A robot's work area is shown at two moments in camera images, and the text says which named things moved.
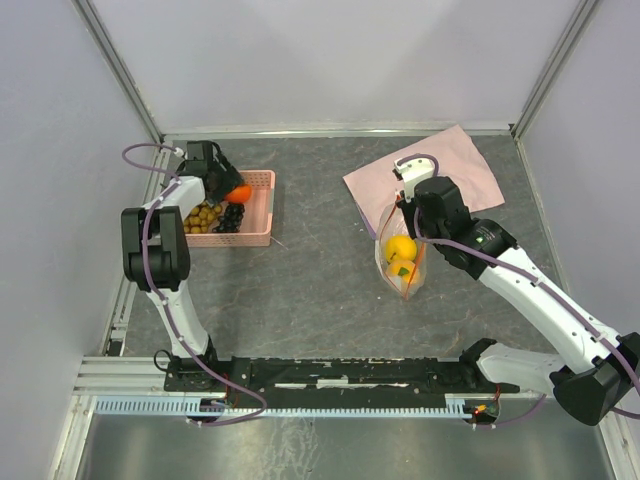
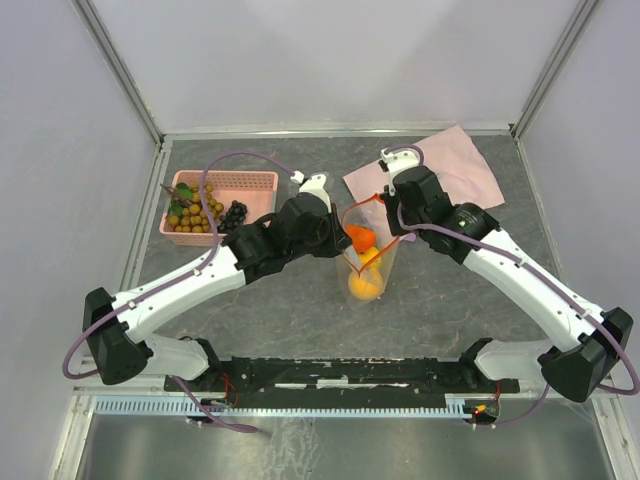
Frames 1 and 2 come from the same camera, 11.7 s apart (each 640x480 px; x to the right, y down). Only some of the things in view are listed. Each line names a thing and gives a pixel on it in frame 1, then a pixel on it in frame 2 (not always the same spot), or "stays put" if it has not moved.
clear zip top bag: (400, 257) → (363, 268)
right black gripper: (407, 207) → (396, 228)
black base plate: (334, 376) stays put
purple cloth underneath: (368, 226) → (410, 236)
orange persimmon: (239, 194) → (363, 237)
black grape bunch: (231, 221) stays put
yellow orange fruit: (400, 247) → (365, 256)
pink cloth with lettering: (457, 158) stays put
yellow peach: (402, 269) → (366, 286)
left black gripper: (232, 177) → (339, 238)
